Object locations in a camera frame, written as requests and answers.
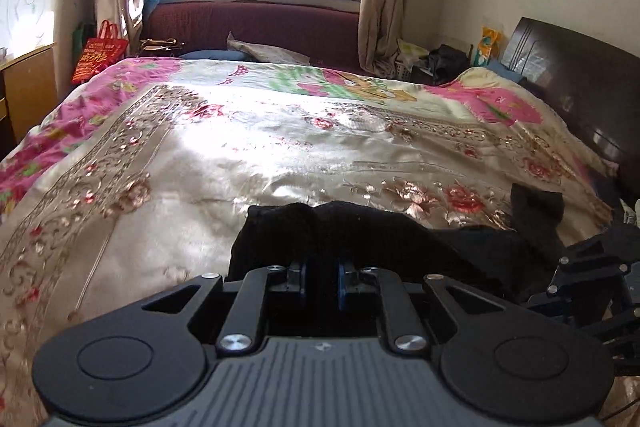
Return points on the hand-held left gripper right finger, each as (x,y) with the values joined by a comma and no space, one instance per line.
(343,279)

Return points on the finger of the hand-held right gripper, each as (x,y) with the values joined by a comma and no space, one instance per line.
(600,259)
(595,312)

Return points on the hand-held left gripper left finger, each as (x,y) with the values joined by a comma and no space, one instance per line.
(300,279)

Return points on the black pants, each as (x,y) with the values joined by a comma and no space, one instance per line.
(400,247)

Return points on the floral satin quilt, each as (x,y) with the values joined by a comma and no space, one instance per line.
(200,167)

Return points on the dark wooden headboard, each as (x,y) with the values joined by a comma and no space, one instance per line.
(575,77)

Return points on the blue cloth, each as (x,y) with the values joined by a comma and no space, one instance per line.
(502,69)

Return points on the white basket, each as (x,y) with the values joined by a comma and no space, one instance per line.
(403,71)

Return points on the beige pillow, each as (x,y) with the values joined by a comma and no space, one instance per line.
(265,52)

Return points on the pale cloth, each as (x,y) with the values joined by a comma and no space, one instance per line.
(412,51)

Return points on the dark clothing pile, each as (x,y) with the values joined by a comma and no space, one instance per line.
(447,64)

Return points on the yellow packet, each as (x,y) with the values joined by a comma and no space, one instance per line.
(487,47)

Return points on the blue cushion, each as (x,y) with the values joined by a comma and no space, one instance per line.
(210,55)

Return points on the maroon sofa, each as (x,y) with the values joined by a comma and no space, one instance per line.
(260,19)

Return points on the brown handbag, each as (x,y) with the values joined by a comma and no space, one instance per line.
(157,47)

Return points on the red shopping bag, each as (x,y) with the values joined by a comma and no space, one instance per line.
(97,54)

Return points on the green bag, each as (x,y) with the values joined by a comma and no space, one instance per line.
(80,38)

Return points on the wooden side cabinet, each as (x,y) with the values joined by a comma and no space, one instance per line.
(30,87)

